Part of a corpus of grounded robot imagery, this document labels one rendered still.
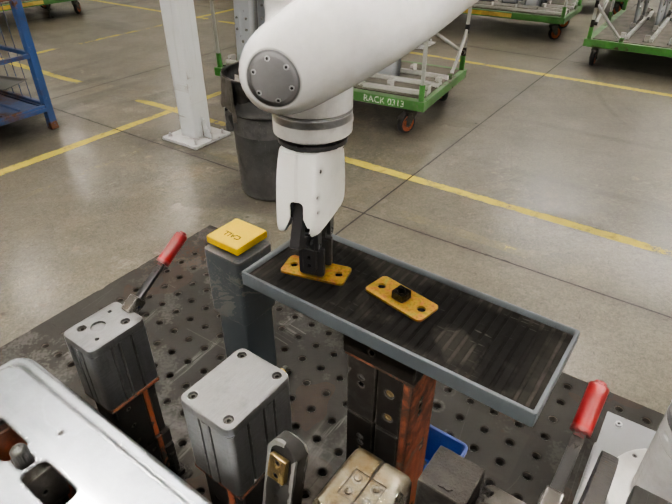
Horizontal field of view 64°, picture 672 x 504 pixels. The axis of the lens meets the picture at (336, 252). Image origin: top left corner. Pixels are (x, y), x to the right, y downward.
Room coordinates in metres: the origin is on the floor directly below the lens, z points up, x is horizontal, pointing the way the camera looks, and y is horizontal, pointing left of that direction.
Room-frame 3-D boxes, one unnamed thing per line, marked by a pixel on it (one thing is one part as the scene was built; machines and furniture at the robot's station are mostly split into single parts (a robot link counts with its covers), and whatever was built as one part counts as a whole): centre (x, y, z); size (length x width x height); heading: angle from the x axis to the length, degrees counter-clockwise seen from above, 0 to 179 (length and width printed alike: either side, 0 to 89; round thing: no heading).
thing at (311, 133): (0.55, 0.02, 1.35); 0.09 x 0.08 x 0.03; 160
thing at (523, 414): (0.48, -0.07, 1.16); 0.37 x 0.14 x 0.02; 54
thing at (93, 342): (0.56, 0.32, 0.88); 0.11 x 0.10 x 0.36; 144
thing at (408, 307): (0.49, -0.08, 1.17); 0.08 x 0.04 x 0.01; 44
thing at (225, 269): (0.64, 0.14, 0.92); 0.08 x 0.08 x 0.44; 54
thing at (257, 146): (3.02, 0.39, 0.36); 0.54 x 0.50 x 0.73; 145
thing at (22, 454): (0.39, 0.37, 1.00); 0.02 x 0.02 x 0.04
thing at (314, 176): (0.55, 0.02, 1.29); 0.10 x 0.07 x 0.11; 160
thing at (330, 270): (0.55, 0.02, 1.17); 0.08 x 0.04 x 0.01; 70
